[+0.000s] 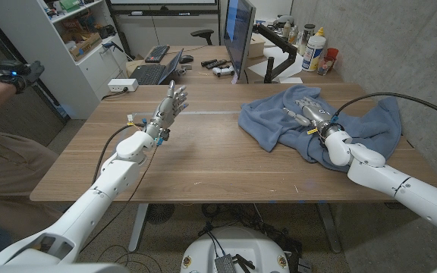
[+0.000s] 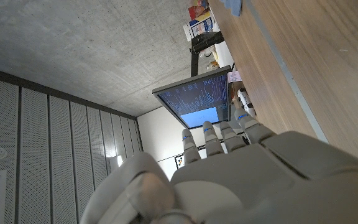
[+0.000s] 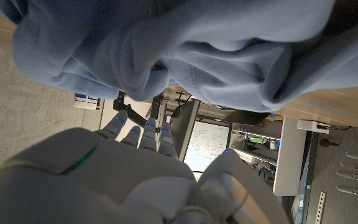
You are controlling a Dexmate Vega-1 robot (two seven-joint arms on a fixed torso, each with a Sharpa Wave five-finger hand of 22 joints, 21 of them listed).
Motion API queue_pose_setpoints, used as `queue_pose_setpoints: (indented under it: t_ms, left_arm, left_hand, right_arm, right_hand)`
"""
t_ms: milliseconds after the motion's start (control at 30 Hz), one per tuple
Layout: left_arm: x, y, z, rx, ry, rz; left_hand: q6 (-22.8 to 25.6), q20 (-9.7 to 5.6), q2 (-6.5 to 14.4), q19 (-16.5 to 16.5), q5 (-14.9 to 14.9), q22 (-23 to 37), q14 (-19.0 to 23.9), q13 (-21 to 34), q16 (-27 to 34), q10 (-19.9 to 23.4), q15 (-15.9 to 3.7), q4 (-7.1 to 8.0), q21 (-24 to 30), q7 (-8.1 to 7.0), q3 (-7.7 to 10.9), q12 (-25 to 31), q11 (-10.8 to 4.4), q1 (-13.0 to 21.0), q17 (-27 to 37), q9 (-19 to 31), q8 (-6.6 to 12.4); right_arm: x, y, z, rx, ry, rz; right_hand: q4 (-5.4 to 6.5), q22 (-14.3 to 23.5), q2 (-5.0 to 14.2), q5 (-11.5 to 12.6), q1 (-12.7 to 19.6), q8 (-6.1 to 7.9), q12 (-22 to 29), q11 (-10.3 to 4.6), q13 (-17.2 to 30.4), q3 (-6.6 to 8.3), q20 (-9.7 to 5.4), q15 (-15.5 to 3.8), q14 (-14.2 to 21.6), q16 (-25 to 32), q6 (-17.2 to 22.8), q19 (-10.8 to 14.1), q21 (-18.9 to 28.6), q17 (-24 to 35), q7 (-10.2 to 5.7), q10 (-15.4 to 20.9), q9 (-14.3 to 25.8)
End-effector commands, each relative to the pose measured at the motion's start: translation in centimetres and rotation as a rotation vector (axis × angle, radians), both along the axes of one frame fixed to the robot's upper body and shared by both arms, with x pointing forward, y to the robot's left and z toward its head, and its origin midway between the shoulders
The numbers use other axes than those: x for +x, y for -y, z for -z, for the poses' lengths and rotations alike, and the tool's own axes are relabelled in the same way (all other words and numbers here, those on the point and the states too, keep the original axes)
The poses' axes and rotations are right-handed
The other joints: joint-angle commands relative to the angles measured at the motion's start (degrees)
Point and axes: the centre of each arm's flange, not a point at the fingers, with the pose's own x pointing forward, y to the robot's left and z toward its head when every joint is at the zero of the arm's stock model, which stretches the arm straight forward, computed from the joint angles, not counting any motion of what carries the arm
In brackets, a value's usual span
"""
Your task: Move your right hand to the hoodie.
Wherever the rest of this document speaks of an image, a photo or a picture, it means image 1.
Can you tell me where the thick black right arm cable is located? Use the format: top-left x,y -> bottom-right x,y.
332,91 -> 437,127

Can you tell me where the gloved person hand with tracker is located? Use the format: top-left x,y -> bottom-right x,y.
0,59 -> 46,95

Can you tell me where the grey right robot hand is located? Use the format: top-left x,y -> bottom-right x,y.
281,96 -> 344,141

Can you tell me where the black keyboard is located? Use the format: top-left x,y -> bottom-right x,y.
144,44 -> 171,64

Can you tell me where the black computer monitor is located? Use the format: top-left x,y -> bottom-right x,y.
222,0 -> 257,81

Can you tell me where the clear glass cup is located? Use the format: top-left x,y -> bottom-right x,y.
316,55 -> 335,76

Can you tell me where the white shelf unit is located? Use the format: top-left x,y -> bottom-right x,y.
0,0 -> 129,121

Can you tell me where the wooden desk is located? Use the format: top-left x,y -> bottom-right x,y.
125,45 -> 344,85

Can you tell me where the beige box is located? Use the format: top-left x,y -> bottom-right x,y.
247,33 -> 266,59

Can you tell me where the white table leg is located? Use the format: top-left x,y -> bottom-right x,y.
127,203 -> 149,253
316,203 -> 343,254

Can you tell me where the white game controller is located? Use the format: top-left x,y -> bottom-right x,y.
212,64 -> 235,78

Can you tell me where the black laptop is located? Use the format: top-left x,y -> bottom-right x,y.
129,48 -> 184,86

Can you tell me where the black round fan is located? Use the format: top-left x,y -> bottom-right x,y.
145,203 -> 175,225

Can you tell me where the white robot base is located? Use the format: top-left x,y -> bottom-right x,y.
180,226 -> 291,273

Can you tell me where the person tan trouser leg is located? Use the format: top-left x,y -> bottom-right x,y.
0,131 -> 68,232

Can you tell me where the white power strip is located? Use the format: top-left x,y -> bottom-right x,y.
107,77 -> 140,93

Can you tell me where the white paper sheet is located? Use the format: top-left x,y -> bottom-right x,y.
247,46 -> 305,82

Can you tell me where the black office chair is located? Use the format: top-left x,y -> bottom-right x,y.
190,29 -> 215,46

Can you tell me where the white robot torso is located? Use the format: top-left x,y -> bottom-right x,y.
0,262 -> 130,273

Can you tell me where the cardboard box with label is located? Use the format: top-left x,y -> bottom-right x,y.
68,32 -> 103,61

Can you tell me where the red cup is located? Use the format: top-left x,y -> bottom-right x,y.
325,47 -> 339,70

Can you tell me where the black remote control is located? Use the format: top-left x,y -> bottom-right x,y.
200,58 -> 229,70

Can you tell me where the dark lidded jar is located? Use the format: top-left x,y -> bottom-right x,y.
298,24 -> 316,56

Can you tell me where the blue towel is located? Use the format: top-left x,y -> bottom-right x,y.
237,84 -> 403,174

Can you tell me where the white wipes canister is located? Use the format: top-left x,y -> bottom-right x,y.
301,35 -> 326,73

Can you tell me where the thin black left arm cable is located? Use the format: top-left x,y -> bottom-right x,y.
80,145 -> 158,253

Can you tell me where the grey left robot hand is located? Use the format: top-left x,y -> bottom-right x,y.
144,79 -> 189,143

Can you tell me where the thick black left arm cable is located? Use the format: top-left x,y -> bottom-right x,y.
91,124 -> 143,187

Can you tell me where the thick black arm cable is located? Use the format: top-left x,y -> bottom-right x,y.
332,91 -> 437,127
91,124 -> 143,187

